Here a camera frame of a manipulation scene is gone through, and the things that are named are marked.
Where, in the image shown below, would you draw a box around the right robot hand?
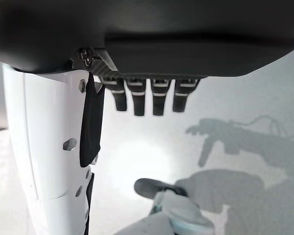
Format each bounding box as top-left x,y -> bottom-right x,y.
0,0 -> 294,235

